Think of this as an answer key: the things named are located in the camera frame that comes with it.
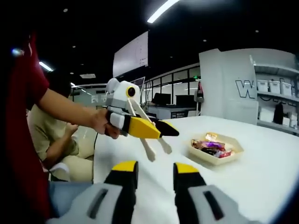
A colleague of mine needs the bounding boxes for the black bag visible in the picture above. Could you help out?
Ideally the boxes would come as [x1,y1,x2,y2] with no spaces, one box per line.
[273,102,285,124]

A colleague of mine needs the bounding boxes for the golden brown cookie food packet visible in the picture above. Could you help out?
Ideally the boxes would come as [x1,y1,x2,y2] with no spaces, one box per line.
[205,132,220,141]

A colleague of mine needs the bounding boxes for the row of white storage bins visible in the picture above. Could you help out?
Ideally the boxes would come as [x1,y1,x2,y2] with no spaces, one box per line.
[256,79,299,97]

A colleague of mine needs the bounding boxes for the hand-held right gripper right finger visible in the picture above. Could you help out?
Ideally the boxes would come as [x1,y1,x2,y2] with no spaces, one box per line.
[172,162,255,224]

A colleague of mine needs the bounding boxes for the person's red shirt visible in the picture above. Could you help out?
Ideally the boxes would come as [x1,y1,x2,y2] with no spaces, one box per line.
[0,32,51,220]

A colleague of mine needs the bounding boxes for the purple brown snack food packet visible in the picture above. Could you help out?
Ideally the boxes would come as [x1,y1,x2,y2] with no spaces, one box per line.
[191,139,206,149]

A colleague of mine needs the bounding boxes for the stack of white boxes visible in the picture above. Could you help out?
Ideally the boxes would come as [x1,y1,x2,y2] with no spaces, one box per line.
[259,112,299,128]

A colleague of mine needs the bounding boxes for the white hanging screen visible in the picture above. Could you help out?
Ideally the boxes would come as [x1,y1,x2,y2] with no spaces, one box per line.
[112,30,150,77]

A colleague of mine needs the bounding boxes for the red garment on stand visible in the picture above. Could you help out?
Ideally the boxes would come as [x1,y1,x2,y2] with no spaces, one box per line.
[195,81,204,103]

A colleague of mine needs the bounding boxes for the ceiling light strip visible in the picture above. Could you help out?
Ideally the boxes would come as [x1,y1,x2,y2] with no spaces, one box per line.
[146,0,180,24]
[38,61,54,72]

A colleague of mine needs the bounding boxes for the person's left hand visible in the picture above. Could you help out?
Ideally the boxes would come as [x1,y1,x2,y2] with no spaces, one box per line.
[92,108,122,140]

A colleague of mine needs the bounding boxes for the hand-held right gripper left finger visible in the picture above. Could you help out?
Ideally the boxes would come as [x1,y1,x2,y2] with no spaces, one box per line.
[46,160,139,224]

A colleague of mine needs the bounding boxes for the small red snack food packet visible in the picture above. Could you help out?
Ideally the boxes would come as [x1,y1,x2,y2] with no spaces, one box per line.
[217,150,235,159]

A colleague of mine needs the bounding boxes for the person's blue jeans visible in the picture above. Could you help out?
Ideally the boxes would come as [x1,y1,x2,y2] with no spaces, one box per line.
[49,182,94,217]

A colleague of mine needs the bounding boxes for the grey shelving unit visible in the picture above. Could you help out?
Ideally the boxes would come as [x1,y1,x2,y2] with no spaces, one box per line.
[249,55,299,136]

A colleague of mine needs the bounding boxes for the beige food container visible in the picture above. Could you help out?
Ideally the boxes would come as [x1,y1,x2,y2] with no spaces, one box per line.
[187,132,245,166]

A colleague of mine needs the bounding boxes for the black monitor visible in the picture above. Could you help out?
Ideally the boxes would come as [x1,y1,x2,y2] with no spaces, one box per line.
[175,94,195,106]
[152,92,171,105]

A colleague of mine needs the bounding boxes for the large purple chocolate food packet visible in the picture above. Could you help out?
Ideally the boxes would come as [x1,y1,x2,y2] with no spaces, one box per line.
[205,141,227,150]

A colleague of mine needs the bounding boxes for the black snack food packet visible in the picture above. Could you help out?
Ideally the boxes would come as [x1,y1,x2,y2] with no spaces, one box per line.
[200,147,217,155]

